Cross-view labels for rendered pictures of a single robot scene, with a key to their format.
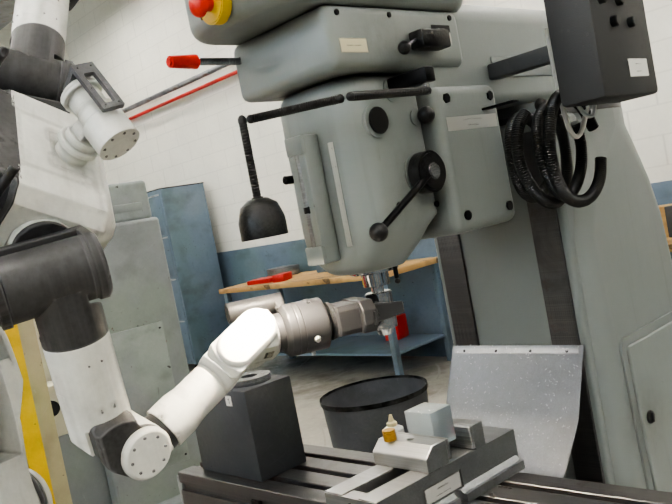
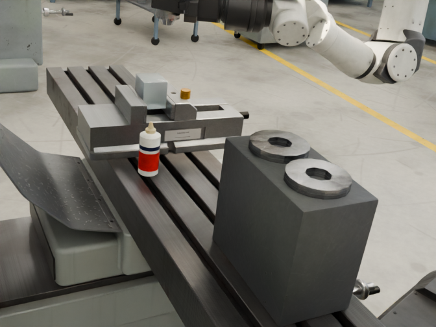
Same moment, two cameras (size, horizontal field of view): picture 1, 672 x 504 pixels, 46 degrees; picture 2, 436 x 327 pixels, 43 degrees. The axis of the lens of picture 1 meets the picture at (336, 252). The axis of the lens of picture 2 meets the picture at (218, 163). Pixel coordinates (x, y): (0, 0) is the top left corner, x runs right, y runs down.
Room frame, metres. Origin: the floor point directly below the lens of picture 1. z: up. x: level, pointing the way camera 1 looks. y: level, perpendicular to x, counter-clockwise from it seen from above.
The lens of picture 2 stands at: (2.36, 0.32, 1.45)
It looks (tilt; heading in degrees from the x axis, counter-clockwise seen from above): 27 degrees down; 193
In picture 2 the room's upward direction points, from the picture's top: 7 degrees clockwise
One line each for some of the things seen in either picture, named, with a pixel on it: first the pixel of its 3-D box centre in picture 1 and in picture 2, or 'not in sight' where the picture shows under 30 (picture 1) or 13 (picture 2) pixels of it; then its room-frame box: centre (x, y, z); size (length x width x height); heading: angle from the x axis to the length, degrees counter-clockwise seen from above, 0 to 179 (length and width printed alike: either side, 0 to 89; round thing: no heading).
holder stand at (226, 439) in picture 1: (244, 420); (286, 217); (1.65, 0.26, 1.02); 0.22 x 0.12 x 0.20; 42
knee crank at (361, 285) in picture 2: not in sight; (349, 292); (1.09, 0.42, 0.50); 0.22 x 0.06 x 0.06; 133
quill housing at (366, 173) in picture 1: (358, 177); not in sight; (1.36, -0.06, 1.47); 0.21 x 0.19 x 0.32; 43
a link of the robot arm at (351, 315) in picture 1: (332, 321); (216, 6); (1.33, 0.03, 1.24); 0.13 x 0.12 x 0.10; 18
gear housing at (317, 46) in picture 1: (351, 56); not in sight; (1.38, -0.09, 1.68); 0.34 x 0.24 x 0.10; 133
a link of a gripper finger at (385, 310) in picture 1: (387, 310); not in sight; (1.33, -0.07, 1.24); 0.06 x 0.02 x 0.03; 108
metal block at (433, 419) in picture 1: (430, 424); (150, 91); (1.31, -0.10, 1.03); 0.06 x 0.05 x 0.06; 41
